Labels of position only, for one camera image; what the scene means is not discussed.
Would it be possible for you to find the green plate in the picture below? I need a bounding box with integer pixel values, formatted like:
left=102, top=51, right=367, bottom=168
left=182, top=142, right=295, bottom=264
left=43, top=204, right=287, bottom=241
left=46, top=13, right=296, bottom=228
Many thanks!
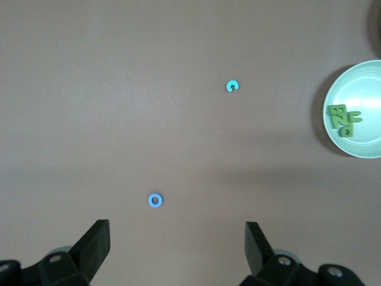
left=323, top=60, right=381, bottom=158

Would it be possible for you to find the green foam letter B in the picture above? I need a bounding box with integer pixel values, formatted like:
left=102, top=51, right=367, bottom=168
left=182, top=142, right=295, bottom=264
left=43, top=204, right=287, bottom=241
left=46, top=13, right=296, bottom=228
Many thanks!
left=329, top=104, right=348, bottom=119

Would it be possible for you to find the green foam letter U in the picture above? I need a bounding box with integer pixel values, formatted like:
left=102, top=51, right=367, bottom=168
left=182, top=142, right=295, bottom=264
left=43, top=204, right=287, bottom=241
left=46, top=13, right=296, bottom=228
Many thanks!
left=346, top=110, right=363, bottom=125

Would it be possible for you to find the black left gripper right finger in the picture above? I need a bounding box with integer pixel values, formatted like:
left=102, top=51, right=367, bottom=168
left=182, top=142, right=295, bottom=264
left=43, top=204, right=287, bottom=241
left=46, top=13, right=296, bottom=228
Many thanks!
left=239, top=221, right=364, bottom=286

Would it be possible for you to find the green foam letter P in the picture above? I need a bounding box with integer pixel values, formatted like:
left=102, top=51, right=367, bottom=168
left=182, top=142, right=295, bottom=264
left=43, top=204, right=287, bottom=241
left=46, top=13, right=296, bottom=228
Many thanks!
left=338, top=125, right=355, bottom=138

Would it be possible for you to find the brown table cover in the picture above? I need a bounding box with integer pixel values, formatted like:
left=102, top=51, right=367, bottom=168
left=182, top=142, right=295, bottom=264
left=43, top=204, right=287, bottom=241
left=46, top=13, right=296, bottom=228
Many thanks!
left=0, top=0, right=381, bottom=286

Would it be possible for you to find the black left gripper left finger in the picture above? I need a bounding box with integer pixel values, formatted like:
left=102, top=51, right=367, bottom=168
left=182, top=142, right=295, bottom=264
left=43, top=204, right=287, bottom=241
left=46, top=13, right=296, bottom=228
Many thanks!
left=0, top=219, right=111, bottom=286

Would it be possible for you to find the green foam letter N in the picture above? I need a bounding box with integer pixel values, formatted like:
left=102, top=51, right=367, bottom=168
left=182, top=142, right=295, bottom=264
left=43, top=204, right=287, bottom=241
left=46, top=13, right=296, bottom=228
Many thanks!
left=330, top=114, right=349, bottom=129

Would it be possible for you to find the blue foam letter O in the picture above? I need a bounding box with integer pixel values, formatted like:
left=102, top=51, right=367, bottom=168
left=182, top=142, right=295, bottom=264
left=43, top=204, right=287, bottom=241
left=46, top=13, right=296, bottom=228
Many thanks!
left=148, top=193, right=165, bottom=209

